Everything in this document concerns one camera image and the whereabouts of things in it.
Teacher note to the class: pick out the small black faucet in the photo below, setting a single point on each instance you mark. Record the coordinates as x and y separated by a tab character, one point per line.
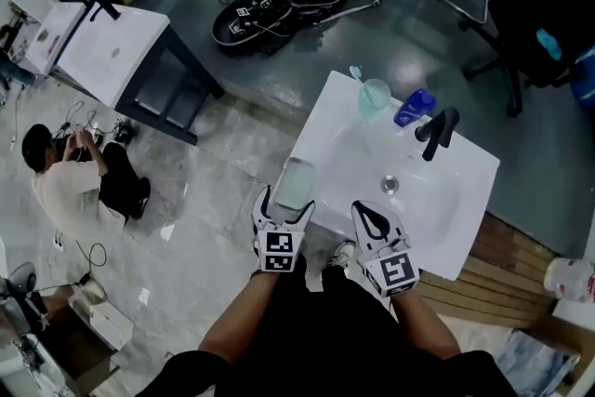
106	10

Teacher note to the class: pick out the pale green soap tray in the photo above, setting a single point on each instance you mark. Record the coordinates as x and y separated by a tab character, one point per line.
295	182

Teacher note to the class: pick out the black office chair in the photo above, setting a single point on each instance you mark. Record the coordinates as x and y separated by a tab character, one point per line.
534	14

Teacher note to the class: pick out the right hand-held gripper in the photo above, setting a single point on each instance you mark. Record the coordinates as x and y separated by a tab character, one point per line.
389	272

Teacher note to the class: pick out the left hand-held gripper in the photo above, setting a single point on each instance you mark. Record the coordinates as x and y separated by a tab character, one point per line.
279	252

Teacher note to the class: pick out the person's left forearm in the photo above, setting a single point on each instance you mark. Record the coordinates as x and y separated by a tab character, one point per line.
239	316

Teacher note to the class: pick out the cardboard box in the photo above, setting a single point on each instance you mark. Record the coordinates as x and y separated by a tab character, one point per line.
90	330

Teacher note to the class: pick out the metal sink drain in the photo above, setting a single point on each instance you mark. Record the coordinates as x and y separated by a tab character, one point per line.
390	184

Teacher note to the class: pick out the cyan cloth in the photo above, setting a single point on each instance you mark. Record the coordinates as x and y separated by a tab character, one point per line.
548	44

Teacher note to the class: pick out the person's white shoe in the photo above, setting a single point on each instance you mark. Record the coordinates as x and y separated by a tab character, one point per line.
341	253

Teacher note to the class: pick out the clear green plastic cup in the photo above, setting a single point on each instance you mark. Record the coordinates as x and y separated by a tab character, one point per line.
374	97

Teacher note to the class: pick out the person's right forearm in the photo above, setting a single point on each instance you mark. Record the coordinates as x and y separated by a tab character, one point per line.
425	325

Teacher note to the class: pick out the open black bag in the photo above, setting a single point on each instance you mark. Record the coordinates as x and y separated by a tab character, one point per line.
274	11

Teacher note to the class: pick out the person's black clothing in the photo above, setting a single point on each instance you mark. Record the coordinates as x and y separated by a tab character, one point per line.
334	339

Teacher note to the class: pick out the light green toothbrush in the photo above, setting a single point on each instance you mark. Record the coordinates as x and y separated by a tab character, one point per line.
357	73

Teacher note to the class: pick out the blue container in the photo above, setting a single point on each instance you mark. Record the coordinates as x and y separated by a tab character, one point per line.
585	76

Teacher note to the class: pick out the wooden pallet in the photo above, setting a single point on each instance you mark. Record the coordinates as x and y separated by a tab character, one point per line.
502	274

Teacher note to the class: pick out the blue plastic bottle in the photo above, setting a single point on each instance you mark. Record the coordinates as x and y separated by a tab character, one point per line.
413	108

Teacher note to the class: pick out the white box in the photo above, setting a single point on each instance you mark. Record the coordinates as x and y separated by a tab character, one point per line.
53	37

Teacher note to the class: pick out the white ceramic sink basin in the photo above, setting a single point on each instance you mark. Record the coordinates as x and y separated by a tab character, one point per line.
367	162

